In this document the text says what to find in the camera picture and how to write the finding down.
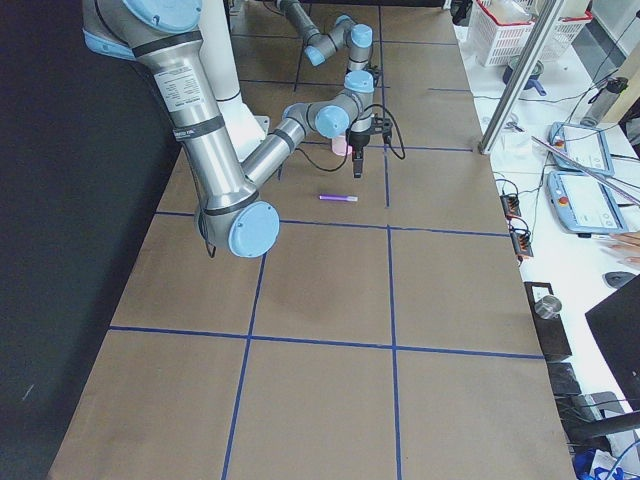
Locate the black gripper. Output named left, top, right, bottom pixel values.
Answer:
left=346, top=128, right=371, bottom=179

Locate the purple highlighter pen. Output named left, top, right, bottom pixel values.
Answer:
left=318, top=194, right=359, bottom=203

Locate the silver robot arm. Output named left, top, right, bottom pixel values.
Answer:
left=82, top=1, right=374, bottom=258
left=275, top=0, right=373, bottom=72

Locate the pink mesh pen holder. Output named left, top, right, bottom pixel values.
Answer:
left=331, top=134, right=351, bottom=156

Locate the white plastic basket red rim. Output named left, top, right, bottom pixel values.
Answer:
left=465, top=1, right=593, bottom=67

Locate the black power strip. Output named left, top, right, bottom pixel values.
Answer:
left=500, top=193, right=534, bottom=263

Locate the near blue teach pendant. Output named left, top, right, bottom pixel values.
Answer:
left=546, top=171, right=628, bottom=236

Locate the blue teach pendant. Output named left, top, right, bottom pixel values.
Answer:
left=548, top=122, right=615, bottom=177
left=546, top=171, right=628, bottom=236

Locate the far blue teach pendant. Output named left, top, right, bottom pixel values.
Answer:
left=548, top=122, right=615, bottom=177

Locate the clear water bottle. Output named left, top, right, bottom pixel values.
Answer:
left=580, top=76, right=629, bottom=128

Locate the small metal cup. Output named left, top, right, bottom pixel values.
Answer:
left=534, top=295, right=562, bottom=320

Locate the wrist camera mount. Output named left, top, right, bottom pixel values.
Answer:
left=366, top=65, right=381, bottom=88
left=371, top=115, right=394, bottom=147

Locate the black camera cable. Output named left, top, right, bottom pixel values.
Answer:
left=299, top=103, right=407, bottom=172

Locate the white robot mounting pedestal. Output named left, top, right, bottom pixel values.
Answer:
left=198, top=0, right=270, bottom=162

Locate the aluminium frame post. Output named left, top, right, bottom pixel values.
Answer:
left=478, top=0, right=566, bottom=155

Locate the blue handled saucepan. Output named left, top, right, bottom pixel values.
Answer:
left=502, top=54, right=550, bottom=97

